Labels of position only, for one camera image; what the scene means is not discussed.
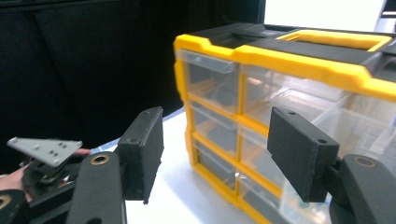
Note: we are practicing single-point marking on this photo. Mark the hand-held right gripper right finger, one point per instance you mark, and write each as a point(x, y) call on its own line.
point(302, 152)

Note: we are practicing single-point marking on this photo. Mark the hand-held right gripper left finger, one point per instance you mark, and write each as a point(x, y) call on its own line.
point(141, 155)

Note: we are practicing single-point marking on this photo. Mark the clear plastic organizer drawer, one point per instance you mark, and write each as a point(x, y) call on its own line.
point(367, 124)

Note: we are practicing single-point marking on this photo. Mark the yellow black organizer cabinet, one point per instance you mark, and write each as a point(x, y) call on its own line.
point(311, 67)

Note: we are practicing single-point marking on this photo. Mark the group of clear drawers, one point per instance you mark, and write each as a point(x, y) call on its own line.
point(214, 90)

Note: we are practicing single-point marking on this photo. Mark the black curtain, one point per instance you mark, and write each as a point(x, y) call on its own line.
point(93, 62)

